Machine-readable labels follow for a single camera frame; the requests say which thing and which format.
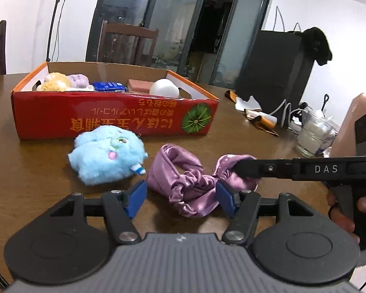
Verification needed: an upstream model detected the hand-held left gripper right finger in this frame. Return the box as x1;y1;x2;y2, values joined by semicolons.
216;180;316;247

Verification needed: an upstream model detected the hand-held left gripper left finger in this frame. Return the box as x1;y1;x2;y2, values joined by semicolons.
50;179;148;247

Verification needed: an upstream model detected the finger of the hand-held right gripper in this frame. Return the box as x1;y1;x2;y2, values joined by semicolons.
233;157;295;179

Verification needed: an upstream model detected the purple satin headband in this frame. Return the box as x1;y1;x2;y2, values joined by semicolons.
148;143;262;218

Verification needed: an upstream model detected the red cardboard box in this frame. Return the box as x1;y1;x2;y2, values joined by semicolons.
11;62;221;141

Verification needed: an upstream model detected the white foam ball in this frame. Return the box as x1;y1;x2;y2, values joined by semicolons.
149;79;180;99

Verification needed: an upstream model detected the pink sponge block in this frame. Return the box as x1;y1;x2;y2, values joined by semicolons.
127;79;155;95

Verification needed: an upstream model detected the blue tissue packet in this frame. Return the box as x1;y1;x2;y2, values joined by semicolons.
91;81;128;93

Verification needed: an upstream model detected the white plush toy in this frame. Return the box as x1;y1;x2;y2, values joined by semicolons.
61;85;95;92

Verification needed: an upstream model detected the yellow plush toy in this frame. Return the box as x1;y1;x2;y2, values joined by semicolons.
40;72;73;92

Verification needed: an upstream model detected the person's right hand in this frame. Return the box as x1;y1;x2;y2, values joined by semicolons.
326;188;366;242

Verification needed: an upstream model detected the clear plastic bag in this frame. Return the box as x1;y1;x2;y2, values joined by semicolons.
315;110;342;156

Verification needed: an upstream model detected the glass jar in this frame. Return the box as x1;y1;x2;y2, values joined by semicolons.
295;110;330;158

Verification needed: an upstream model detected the large orange wrapper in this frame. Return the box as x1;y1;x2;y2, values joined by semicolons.
245;110;280;136

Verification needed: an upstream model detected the blue plush toy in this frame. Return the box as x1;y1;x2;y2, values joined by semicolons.
68;125;149;186

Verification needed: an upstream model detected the crumpled white paper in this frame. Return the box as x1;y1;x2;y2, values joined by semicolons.
235;96;263;112

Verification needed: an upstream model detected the black cloth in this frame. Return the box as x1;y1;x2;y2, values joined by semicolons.
293;27;333;66

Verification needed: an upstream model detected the lavender plush toy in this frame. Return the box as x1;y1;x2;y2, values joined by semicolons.
66;74;90;90

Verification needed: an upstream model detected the brown wooden chair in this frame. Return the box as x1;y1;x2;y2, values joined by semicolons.
98;20;160;68

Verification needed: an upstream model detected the glass sliding door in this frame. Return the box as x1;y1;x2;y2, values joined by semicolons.
85;0;272;88

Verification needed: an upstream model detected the studio light stand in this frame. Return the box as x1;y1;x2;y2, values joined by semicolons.
46;0;77;63

